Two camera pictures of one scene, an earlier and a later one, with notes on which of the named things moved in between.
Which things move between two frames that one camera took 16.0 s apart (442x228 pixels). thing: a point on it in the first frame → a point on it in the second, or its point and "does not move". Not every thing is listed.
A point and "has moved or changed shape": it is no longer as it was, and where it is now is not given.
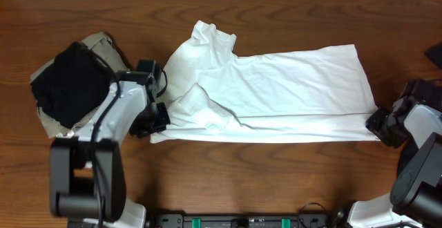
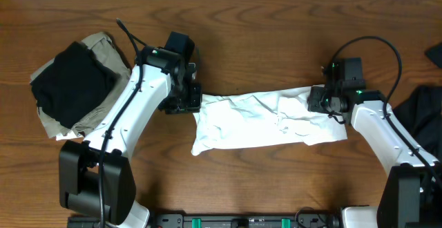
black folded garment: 74,84 does not move
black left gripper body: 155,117 → 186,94
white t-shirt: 317,95 has moved or changed shape
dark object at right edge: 434,53 does not move
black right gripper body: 380,124 → 315,99
